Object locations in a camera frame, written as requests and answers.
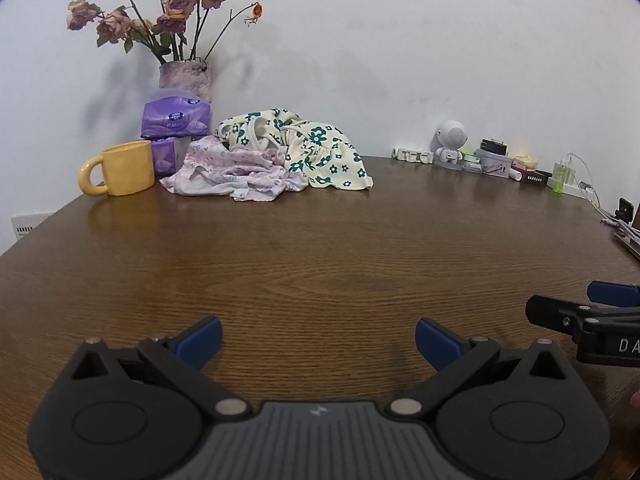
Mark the black charger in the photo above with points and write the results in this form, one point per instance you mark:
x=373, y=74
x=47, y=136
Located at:
x=494, y=146

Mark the white power strip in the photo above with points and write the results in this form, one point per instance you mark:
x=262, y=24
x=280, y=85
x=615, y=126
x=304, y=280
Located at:
x=580, y=191

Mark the black flat box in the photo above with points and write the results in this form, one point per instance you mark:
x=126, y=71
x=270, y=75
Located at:
x=536, y=179

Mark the white wall box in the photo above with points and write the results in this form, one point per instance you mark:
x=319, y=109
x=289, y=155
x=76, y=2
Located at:
x=30, y=226

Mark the yellow small container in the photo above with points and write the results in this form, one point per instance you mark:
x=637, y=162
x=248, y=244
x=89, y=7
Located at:
x=525, y=163

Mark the cream dress with teal flowers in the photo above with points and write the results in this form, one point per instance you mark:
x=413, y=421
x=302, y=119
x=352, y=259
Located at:
x=320, y=155

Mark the yellow mug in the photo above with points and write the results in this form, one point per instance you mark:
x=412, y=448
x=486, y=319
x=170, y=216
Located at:
x=131, y=167

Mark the pink floral garment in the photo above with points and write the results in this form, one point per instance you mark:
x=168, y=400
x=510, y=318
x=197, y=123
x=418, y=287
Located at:
x=225, y=170

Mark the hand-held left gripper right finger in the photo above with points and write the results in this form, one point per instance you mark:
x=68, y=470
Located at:
x=435, y=342

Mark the black phone stand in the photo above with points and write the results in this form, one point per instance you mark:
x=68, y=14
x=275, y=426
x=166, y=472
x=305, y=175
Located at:
x=625, y=207

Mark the purple mottled vase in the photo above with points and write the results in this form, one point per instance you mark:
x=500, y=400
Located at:
x=184, y=79

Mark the green white packet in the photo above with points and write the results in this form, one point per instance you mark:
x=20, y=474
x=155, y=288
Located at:
x=471, y=162

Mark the grey tin box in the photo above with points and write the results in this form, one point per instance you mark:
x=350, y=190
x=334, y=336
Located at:
x=494, y=164

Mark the dried rose bouquet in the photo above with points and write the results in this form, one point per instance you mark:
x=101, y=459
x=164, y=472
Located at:
x=175, y=2

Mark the person's right hand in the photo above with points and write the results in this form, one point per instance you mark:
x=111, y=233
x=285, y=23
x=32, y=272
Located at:
x=635, y=400

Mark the purple tissue pack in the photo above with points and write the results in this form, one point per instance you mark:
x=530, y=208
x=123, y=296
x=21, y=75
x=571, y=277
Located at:
x=175, y=117
x=164, y=156

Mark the white astronaut figurine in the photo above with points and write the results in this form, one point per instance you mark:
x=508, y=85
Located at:
x=451, y=137

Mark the white block row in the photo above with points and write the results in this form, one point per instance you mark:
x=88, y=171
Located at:
x=412, y=155

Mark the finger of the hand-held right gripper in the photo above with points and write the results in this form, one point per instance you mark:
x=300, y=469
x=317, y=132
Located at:
x=552, y=311
x=615, y=294

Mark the green spray bottle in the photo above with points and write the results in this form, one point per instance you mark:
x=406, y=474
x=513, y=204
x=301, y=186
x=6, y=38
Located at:
x=561, y=176

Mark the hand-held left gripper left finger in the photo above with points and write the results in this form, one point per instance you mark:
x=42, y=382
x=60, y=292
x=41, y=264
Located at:
x=202, y=341

